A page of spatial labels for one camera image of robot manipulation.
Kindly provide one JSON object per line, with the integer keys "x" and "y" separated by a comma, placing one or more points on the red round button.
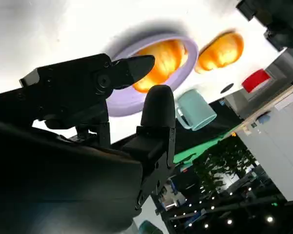
{"x": 256, "y": 80}

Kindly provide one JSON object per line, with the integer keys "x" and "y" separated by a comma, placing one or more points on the white cabinet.
{"x": 278, "y": 146}

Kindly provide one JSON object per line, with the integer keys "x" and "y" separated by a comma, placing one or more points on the dark leafy plant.
{"x": 224, "y": 163}

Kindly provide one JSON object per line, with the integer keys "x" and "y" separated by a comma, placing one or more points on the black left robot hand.
{"x": 280, "y": 22}

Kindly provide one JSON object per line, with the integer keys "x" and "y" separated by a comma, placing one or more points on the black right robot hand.
{"x": 51, "y": 185}

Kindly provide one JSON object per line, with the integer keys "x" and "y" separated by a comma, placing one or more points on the grey control box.
{"x": 278, "y": 70}

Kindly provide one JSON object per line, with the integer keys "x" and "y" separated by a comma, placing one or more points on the orange and white bread roll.
{"x": 166, "y": 61}
{"x": 219, "y": 53}

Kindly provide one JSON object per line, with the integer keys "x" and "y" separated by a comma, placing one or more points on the pale green mug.
{"x": 197, "y": 107}

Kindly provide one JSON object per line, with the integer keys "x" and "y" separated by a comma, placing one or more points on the green cloth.
{"x": 205, "y": 146}

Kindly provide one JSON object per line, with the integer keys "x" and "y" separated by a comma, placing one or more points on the lilac plate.
{"x": 122, "y": 107}

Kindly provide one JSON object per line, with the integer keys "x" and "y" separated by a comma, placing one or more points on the black table grommet hole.
{"x": 227, "y": 88}

